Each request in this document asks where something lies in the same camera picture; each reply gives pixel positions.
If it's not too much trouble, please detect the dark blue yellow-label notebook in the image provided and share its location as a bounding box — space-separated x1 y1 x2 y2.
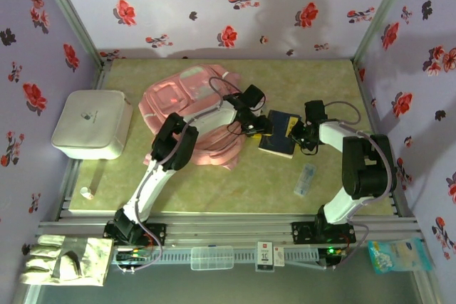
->
266 109 303 140

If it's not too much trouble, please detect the clear plastic ruler case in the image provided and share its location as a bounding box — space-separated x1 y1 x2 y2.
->
293 162 317 197

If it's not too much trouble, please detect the pink student backpack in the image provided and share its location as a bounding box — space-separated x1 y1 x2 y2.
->
138 64 247 172

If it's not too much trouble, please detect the blue plastic snack bag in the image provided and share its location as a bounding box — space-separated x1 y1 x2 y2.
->
368 238 434 276

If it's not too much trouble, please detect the small white package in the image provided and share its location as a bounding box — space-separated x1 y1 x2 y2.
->
273 246 286 268

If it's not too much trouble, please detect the black white card package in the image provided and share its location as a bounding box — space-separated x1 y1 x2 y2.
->
256 241 274 272

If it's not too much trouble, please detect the clear plastic organizer box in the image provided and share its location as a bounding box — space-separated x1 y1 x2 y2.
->
190 246 234 271

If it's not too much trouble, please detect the white lidded storage box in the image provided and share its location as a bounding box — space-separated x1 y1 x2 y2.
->
51 89 133 161

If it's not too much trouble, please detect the white fabric work glove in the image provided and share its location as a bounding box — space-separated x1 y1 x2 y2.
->
19 234 115 287

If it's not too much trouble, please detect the left arm grey cable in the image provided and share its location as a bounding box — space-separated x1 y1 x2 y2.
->
117 76 247 275

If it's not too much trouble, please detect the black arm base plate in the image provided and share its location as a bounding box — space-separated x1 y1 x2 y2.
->
104 222 167 248
291 221 357 245

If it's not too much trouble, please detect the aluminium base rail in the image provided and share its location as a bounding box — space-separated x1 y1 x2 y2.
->
37 213 420 248

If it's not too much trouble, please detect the grey slotted cable duct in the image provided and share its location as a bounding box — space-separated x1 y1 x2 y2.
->
113 248 321 265

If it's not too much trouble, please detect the aluminium corner post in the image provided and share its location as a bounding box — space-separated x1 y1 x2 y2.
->
33 0 108 73
352 0 418 65

